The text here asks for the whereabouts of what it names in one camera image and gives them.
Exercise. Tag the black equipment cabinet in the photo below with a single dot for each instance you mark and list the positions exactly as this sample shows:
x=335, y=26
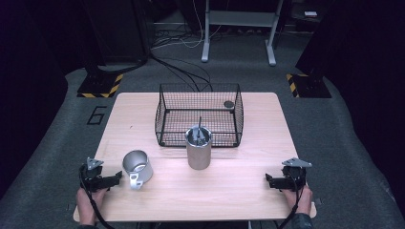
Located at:
x=117, y=31

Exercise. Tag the grey utensil with dark stick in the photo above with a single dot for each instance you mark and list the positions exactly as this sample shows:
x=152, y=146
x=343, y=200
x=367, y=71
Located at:
x=199, y=135

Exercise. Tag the grey tape strip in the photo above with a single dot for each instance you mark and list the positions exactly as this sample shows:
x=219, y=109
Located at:
x=318, y=201

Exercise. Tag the small white box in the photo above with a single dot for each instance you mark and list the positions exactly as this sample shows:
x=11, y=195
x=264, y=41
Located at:
x=310, y=13

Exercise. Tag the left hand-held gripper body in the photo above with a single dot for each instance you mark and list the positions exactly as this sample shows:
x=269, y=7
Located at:
x=91, y=174

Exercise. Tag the tall steel cylindrical cup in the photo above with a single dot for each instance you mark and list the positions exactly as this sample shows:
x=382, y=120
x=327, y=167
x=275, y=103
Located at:
x=199, y=157

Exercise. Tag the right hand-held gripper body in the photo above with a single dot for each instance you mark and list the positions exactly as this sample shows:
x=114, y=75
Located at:
x=294, y=173

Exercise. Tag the white metal stand frame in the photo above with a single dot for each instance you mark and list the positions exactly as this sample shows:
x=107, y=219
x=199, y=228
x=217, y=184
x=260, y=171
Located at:
x=242, y=18

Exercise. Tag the person's left hand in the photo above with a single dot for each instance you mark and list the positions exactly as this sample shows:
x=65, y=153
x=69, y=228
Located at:
x=85, y=205

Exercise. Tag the black round disc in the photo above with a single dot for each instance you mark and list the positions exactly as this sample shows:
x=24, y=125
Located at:
x=228, y=104

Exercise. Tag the person's right hand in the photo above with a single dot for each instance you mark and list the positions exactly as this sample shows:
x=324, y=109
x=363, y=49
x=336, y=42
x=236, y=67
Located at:
x=302, y=200

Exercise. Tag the black base with hazard stripes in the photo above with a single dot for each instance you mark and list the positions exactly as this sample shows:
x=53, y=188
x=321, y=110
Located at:
x=310, y=86
x=100, y=86

